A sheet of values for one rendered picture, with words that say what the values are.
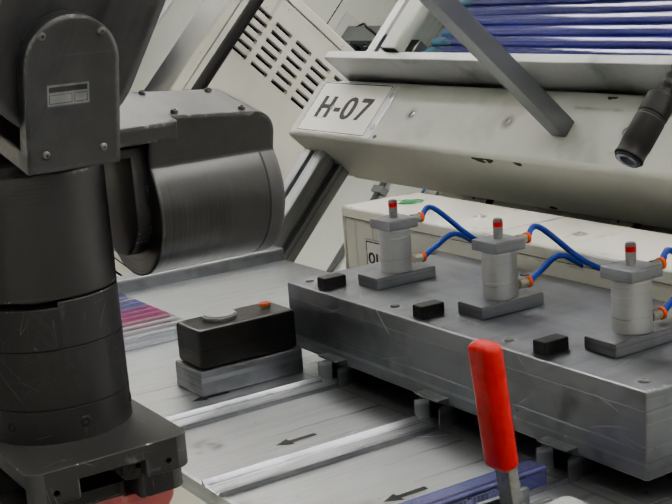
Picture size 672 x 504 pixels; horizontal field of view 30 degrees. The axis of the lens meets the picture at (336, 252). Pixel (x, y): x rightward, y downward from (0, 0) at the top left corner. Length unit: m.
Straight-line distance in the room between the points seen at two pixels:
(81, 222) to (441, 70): 0.68
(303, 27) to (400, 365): 1.40
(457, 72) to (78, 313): 0.68
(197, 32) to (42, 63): 1.65
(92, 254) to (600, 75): 0.57
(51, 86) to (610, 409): 0.34
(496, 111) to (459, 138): 0.04
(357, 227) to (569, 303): 0.30
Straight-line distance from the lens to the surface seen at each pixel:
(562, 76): 1.01
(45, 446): 0.50
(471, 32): 0.92
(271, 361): 0.87
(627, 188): 0.95
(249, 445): 0.76
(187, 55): 2.06
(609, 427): 0.66
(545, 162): 0.99
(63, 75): 0.45
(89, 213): 0.48
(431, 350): 0.76
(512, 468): 0.57
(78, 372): 0.49
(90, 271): 0.49
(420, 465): 0.71
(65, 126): 0.45
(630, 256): 0.70
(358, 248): 1.06
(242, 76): 2.09
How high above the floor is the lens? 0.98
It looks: 11 degrees up
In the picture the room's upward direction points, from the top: 31 degrees clockwise
